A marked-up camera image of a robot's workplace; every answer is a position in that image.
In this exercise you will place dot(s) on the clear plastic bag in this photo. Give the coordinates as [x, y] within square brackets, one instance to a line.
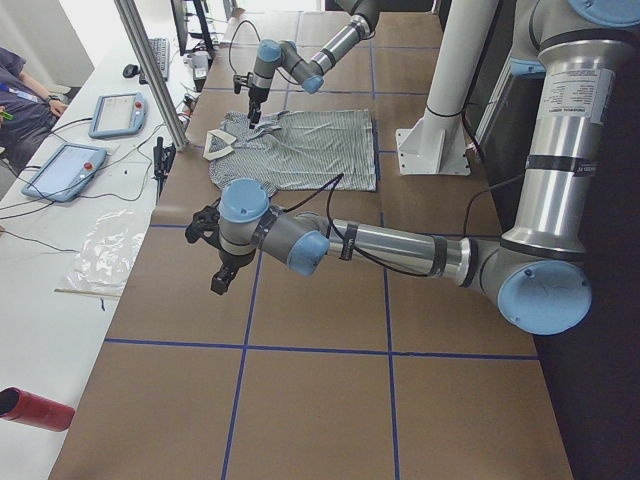
[107, 255]

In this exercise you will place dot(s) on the red cylinder bottle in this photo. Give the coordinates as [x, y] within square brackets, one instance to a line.
[30, 409]

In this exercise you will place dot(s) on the lower teach pendant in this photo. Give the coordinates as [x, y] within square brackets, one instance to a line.
[66, 173]

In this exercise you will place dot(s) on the black keyboard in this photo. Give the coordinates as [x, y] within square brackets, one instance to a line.
[160, 48]

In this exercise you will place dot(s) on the upper teach pendant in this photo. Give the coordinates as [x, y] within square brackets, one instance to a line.
[118, 115]

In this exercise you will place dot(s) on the seated person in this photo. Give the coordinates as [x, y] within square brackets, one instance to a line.
[33, 108]

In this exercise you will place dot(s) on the teach pendant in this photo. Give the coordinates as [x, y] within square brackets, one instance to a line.
[66, 173]
[118, 115]

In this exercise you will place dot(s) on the black computer mouse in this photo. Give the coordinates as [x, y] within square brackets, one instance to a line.
[130, 71]

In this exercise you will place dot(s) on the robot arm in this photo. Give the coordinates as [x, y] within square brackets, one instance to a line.
[532, 273]
[272, 55]

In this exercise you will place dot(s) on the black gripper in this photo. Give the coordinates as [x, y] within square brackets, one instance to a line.
[257, 95]
[233, 260]

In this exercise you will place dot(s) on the black computer monitor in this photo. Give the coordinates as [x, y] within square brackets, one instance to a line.
[182, 11]

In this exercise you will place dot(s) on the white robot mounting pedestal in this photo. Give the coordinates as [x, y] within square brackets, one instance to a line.
[436, 144]

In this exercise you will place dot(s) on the aluminium frame post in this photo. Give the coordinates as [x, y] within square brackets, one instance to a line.
[137, 35]

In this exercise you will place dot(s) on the striped polo shirt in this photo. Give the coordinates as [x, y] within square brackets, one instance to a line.
[289, 151]

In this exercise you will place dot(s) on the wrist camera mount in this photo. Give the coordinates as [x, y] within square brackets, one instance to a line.
[241, 81]
[205, 226]

